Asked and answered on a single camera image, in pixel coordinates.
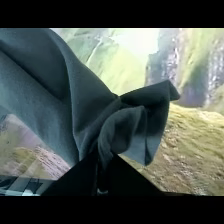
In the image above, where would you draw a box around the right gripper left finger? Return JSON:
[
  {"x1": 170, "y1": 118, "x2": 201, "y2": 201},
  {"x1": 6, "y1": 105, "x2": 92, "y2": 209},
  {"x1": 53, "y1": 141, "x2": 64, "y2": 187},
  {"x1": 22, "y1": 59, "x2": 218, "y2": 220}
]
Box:
[{"x1": 41, "y1": 150, "x2": 100, "y2": 197}]

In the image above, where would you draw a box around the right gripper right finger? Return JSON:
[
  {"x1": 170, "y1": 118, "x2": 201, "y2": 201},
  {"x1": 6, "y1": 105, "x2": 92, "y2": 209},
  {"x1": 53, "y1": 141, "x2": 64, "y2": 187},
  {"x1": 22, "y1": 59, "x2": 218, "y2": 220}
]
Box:
[{"x1": 105, "y1": 153, "x2": 165, "y2": 197}]

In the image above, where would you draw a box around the grey garment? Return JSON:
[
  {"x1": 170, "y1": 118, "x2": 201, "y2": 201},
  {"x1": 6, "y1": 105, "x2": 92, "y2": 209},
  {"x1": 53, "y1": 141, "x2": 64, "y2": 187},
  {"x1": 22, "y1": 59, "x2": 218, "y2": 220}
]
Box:
[{"x1": 0, "y1": 28, "x2": 181, "y2": 194}]

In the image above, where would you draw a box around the silver frame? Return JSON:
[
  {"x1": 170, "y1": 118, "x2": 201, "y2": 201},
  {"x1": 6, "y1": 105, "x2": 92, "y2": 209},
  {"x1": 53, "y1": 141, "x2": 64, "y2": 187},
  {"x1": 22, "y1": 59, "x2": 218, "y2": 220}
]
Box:
[{"x1": 0, "y1": 175, "x2": 55, "y2": 197}]

